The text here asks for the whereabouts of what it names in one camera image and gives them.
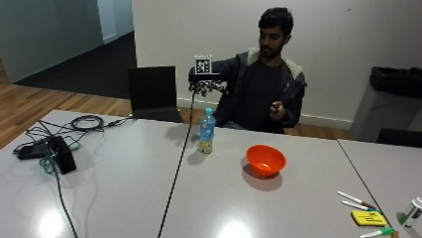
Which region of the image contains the green cable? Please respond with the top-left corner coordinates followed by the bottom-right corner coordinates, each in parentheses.
top-left (39, 152), bottom-right (59, 175)

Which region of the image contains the long black glove cable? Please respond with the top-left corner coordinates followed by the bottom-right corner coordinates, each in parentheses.
top-left (156, 86), bottom-right (199, 238)

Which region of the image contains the white marker with red cap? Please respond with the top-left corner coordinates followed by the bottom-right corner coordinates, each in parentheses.
top-left (337, 190), bottom-right (379, 210)

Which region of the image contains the clear bottle with blue label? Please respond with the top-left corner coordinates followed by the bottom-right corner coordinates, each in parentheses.
top-left (198, 107), bottom-right (218, 155)

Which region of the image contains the thin black cable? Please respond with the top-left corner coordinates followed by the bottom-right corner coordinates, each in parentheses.
top-left (50, 165), bottom-right (79, 238)

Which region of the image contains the black box device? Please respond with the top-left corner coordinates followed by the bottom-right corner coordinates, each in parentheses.
top-left (49, 135), bottom-right (78, 176)

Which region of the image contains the black chair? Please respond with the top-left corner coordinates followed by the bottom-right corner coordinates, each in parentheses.
top-left (127, 65), bottom-right (186, 124)

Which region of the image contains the white marker cube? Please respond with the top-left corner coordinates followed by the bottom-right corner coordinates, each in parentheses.
top-left (195, 55), bottom-right (214, 75)

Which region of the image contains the dark chair back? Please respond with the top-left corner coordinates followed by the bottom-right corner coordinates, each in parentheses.
top-left (376, 128), bottom-right (422, 149)

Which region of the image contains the white marker with green cap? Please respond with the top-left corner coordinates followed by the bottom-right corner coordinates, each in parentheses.
top-left (359, 227), bottom-right (396, 238)

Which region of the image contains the flat black device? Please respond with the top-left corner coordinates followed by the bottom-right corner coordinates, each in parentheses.
top-left (13, 142), bottom-right (51, 161)

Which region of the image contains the white marker with green tip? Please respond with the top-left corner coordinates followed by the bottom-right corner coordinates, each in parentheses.
top-left (341, 200), bottom-right (380, 212)

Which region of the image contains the orange plastic bowl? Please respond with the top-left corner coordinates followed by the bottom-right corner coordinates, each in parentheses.
top-left (246, 144), bottom-right (288, 178)

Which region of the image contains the coiled black cable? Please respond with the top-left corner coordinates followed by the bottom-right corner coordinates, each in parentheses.
top-left (71, 114), bottom-right (106, 132)

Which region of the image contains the small white bottle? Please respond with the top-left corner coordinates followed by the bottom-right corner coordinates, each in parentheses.
top-left (401, 196), bottom-right (422, 228)

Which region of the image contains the yellow sticky note pad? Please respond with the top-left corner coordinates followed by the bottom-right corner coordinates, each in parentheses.
top-left (351, 210), bottom-right (388, 227)

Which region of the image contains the grey bin with black bag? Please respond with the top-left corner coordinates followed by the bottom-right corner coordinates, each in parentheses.
top-left (351, 65), bottom-right (422, 143)

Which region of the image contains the the person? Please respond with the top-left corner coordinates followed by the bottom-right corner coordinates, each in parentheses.
top-left (211, 7), bottom-right (308, 135)

